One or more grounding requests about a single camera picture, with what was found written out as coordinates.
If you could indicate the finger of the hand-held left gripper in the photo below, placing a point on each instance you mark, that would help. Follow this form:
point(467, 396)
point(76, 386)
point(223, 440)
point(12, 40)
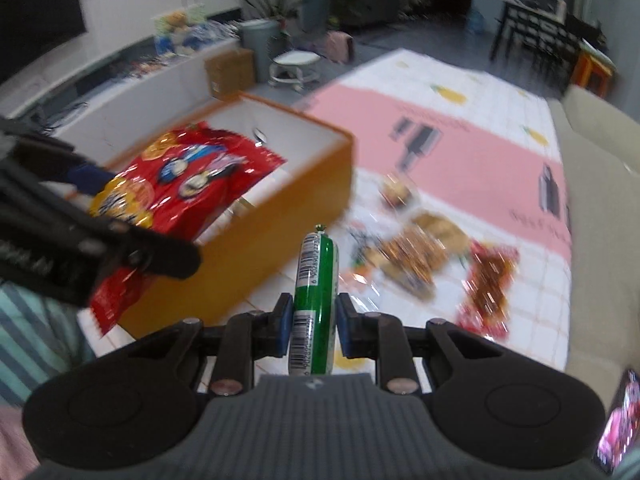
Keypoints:
point(165, 260)
point(90, 180)

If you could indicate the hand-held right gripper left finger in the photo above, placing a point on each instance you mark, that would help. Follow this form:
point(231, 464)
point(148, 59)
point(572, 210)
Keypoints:
point(284, 320)

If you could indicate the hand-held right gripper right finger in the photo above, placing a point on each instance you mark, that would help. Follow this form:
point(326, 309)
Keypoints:
point(345, 325)

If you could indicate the green sausage stick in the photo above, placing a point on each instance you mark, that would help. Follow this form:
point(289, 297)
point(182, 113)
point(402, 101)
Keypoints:
point(315, 280)

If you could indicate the orange cardboard storage box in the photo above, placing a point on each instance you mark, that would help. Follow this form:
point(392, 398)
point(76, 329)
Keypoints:
point(260, 255)

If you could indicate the large red snack packet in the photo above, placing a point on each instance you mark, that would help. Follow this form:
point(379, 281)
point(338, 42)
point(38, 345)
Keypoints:
point(190, 185)

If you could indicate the gold nut packet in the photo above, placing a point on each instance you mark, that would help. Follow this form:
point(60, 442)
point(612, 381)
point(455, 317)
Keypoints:
point(420, 255)

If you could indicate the small round chocolate packet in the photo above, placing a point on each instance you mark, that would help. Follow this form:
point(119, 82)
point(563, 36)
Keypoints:
point(397, 192)

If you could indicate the red spicy meat packet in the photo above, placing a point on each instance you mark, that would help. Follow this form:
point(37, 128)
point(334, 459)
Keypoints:
point(487, 290)

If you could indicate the person's striped left leg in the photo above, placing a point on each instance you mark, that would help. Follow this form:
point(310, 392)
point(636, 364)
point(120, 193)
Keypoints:
point(30, 340)

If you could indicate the white marble tv cabinet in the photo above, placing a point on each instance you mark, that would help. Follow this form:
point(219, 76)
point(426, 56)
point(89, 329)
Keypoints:
point(165, 85)

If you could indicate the pile of small trinkets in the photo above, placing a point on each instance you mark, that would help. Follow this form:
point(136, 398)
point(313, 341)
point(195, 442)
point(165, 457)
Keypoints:
point(140, 67)

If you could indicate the pink fluffy cloth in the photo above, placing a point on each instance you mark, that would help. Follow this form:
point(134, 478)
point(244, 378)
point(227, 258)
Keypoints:
point(15, 440)

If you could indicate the brown cardboard box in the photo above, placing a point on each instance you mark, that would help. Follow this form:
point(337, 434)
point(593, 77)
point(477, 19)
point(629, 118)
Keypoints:
point(230, 72)

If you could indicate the black television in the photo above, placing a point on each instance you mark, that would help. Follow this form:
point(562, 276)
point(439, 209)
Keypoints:
point(35, 10)

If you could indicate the teddy bear poster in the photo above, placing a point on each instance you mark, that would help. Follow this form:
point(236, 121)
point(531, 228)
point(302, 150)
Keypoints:
point(175, 22)

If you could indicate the pile of blue white packets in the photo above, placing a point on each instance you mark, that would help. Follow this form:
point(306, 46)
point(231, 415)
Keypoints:
point(210, 35)

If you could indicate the grey trash bin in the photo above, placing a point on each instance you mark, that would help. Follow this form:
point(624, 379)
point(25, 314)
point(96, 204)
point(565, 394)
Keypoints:
point(257, 45)

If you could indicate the pink white printed mat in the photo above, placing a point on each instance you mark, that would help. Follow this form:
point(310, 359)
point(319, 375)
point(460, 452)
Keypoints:
point(475, 150)

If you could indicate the white rolling stool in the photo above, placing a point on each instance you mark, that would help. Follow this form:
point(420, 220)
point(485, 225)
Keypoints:
point(295, 60)

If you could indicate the long-leaf potted plant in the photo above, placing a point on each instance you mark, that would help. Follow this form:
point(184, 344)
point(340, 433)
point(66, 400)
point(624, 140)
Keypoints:
point(270, 7)

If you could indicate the small pink heater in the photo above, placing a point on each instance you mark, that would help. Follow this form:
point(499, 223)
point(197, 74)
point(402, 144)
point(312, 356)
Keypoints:
point(337, 45)

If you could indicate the beige sofa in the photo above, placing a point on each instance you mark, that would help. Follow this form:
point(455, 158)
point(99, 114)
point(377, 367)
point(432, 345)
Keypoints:
point(600, 210)

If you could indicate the smartphone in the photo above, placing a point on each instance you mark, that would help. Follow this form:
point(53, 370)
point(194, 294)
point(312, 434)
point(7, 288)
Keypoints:
point(617, 425)

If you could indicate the blue water jug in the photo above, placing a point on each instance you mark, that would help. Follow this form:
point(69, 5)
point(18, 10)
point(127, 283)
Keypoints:
point(476, 22)

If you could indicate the black dining chair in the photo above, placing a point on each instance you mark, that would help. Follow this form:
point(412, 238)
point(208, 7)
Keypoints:
point(582, 27)
point(550, 55)

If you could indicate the orange stool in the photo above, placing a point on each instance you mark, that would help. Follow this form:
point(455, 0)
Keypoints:
point(592, 72)

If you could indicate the black dining table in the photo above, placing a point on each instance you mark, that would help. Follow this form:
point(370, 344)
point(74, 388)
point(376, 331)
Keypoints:
point(530, 9)

